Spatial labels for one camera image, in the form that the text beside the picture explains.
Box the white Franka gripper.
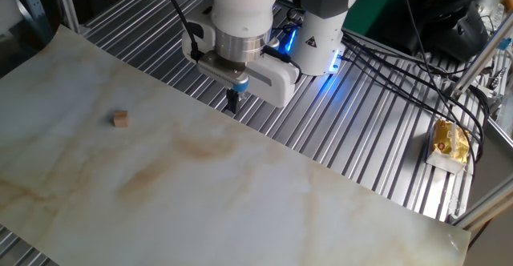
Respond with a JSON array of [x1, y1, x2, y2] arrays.
[[182, 6, 300, 114]]

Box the small wooden cube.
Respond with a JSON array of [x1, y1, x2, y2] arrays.
[[113, 110, 129, 129]]

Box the marble pattern table mat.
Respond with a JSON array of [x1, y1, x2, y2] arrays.
[[0, 24, 472, 266]]

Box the green board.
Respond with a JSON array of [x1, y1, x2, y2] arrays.
[[342, 0, 402, 39]]

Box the yellow snack packet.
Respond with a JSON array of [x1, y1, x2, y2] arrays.
[[425, 119, 471, 175]]

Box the blue slotted shelf upright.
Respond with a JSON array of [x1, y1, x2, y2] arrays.
[[15, 0, 54, 43]]

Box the black steering wheel base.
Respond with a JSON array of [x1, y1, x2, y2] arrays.
[[416, 1, 490, 63]]

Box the grey wrist camera blue caps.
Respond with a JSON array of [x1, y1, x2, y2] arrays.
[[196, 51, 250, 94]]

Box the black cable strapped along arm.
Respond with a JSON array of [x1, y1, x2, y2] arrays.
[[161, 0, 202, 62]]

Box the looped black base cable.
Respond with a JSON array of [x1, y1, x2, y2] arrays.
[[280, 7, 306, 35]]

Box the thin black cable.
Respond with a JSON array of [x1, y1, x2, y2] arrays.
[[394, 0, 479, 171]]

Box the aluminium profile post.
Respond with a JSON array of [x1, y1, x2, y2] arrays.
[[450, 14, 513, 99], [51, 0, 82, 35]]

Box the aluminium profile rail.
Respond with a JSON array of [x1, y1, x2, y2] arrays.
[[448, 173, 513, 232]]

